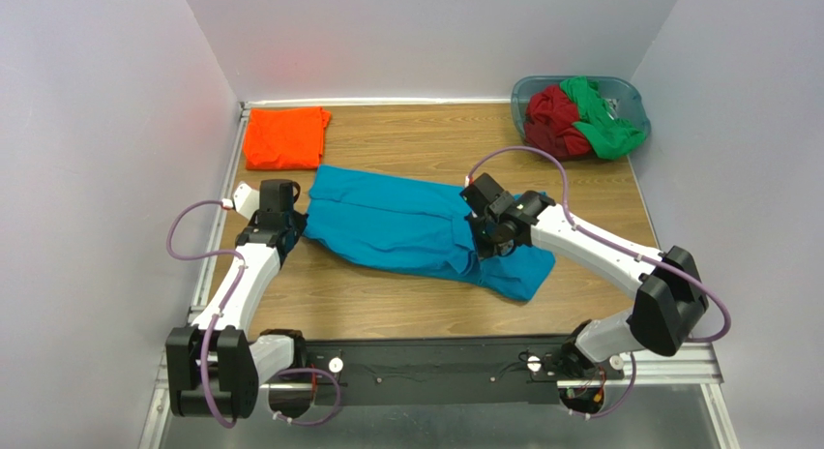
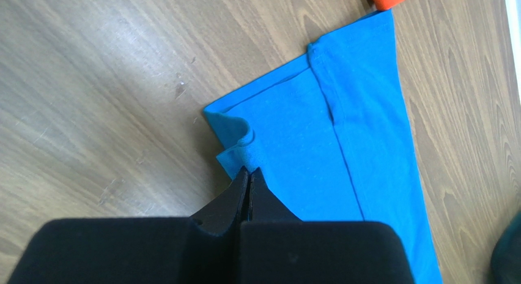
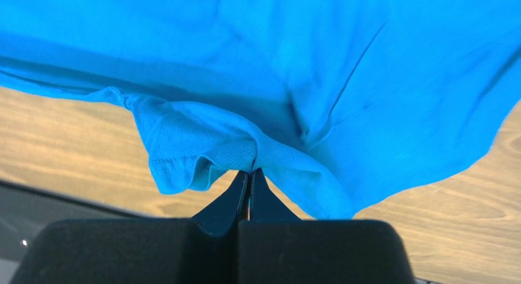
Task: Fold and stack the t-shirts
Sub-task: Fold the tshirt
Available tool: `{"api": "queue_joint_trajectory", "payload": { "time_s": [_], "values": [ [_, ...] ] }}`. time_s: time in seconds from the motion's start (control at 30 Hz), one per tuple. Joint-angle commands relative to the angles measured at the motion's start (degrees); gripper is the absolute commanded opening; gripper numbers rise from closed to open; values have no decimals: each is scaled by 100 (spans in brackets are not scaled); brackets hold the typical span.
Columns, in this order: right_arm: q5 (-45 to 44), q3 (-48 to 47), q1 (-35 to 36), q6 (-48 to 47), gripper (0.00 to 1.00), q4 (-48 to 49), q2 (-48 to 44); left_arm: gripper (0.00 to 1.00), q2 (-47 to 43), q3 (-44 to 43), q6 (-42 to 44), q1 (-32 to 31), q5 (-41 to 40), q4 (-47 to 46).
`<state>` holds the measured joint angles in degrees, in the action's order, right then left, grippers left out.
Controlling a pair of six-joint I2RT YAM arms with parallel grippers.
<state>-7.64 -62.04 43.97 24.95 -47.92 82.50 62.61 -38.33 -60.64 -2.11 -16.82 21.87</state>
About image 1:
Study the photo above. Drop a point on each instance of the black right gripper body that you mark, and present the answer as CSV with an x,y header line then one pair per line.
x,y
483,228

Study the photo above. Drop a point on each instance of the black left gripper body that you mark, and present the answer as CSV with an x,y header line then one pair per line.
x,y
294,224

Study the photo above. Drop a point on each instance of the blue t shirt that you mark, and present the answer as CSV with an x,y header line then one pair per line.
x,y
413,227

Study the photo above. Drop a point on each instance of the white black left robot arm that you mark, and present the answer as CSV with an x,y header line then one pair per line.
x,y
238,306

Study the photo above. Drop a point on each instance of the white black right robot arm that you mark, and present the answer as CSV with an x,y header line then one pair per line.
x,y
666,303

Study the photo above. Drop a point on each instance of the folded orange t shirt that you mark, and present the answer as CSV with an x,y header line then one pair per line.
x,y
291,139

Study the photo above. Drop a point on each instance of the dark red t shirt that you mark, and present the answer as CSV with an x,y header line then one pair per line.
x,y
549,126

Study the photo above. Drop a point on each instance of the green t shirt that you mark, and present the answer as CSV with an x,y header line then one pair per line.
x,y
610,137

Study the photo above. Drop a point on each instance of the translucent teal plastic bin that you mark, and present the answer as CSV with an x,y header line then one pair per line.
x,y
624,99

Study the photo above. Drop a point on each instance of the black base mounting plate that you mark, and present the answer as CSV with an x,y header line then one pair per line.
x,y
287,374

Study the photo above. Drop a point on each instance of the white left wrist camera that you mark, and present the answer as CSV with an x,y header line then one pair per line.
x,y
244,200

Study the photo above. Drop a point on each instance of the aluminium left side rail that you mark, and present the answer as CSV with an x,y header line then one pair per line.
x,y
204,285

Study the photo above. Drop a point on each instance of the aluminium front frame rail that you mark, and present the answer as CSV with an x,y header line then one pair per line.
x,y
693,364

